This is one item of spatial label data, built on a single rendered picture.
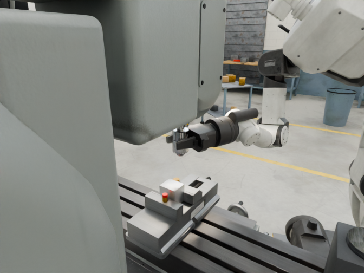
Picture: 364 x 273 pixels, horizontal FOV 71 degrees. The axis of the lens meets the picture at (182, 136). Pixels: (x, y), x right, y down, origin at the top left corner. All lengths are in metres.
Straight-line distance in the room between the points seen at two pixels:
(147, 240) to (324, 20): 0.81
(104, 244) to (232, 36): 8.50
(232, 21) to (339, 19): 7.87
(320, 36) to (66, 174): 0.82
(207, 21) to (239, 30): 8.04
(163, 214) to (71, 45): 0.63
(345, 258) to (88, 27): 0.56
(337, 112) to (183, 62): 5.01
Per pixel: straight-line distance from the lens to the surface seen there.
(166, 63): 0.43
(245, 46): 8.53
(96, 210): 0.30
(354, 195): 1.30
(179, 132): 0.69
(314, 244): 1.46
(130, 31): 0.38
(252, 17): 8.49
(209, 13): 0.59
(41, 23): 0.24
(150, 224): 0.78
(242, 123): 0.82
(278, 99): 1.07
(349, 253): 0.62
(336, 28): 0.92
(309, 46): 0.94
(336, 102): 5.35
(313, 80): 8.18
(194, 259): 0.78
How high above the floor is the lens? 1.50
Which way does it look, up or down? 21 degrees down
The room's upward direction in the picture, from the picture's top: straight up
